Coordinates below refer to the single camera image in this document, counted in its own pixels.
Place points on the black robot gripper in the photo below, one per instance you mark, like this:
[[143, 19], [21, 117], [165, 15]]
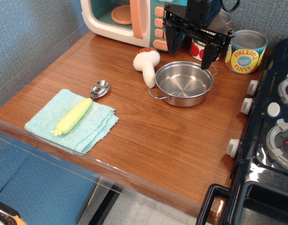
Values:
[[198, 19]]

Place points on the white plush mushroom brown cap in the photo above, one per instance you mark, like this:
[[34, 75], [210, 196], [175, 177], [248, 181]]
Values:
[[146, 59]]

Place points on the light blue folded cloth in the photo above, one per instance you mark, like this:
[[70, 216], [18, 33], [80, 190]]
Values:
[[93, 127]]

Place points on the tomato sauce can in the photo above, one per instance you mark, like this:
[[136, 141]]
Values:
[[197, 47]]

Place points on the small stainless steel pot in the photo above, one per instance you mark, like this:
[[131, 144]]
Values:
[[183, 83]]

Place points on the pineapple slices can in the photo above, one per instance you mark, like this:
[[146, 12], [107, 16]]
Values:
[[246, 51]]

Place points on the toy microwave oven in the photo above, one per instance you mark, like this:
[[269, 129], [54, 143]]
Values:
[[135, 22]]

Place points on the black toy stove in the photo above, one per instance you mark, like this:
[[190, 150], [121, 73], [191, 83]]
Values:
[[258, 194]]

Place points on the orange black object corner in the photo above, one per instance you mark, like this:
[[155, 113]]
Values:
[[9, 216]]

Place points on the spoon with yellow handle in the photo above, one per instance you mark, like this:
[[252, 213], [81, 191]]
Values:
[[70, 120]]

